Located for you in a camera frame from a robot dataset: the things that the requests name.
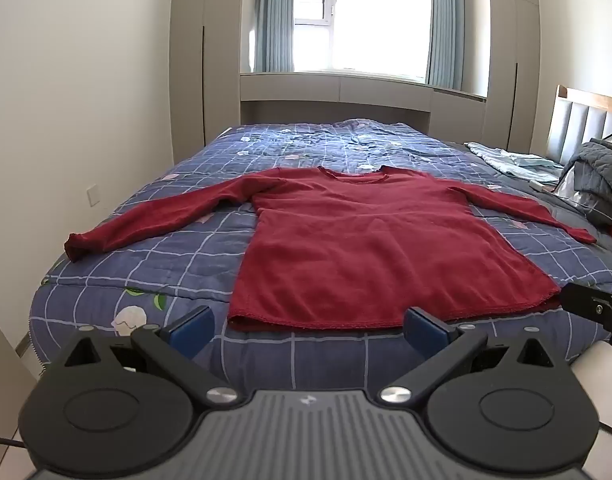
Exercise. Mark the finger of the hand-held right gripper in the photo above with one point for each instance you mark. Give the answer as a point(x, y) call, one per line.
point(585, 305)

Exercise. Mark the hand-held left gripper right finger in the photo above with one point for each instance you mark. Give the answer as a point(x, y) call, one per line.
point(425, 330)

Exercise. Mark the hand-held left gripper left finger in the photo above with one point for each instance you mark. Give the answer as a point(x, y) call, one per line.
point(193, 329)

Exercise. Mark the red long-sleeved sweater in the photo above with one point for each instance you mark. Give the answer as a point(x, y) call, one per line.
point(366, 245)

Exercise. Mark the person's right forearm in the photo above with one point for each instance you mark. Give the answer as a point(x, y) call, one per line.
point(603, 385)

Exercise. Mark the light blue clothes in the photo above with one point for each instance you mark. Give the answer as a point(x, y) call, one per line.
point(505, 160)

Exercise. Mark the blue plaid floral quilt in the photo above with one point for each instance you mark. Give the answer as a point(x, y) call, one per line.
point(136, 270)

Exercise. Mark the clear plastic bag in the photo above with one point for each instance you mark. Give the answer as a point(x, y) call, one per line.
point(570, 195)

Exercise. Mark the white charger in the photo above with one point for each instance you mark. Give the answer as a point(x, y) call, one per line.
point(539, 185)

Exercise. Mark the grey quilted jacket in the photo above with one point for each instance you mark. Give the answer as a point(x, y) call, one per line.
point(595, 170)

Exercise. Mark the grey padded wooden headboard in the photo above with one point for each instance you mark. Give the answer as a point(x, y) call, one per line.
point(580, 120)

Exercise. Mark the pale cabinet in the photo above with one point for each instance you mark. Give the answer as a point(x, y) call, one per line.
point(6, 370)

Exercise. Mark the beige tall wardrobe with round hole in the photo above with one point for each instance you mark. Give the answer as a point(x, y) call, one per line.
point(515, 60)

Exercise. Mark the beige window bench cabinet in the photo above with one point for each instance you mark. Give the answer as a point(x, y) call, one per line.
point(336, 90)

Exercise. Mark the blue-grey curtain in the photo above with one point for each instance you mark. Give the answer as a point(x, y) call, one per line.
point(276, 15)
point(445, 20)

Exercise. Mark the window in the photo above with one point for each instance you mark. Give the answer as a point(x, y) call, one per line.
point(375, 20)

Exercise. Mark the white wall socket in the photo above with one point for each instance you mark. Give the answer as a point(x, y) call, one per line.
point(93, 195)

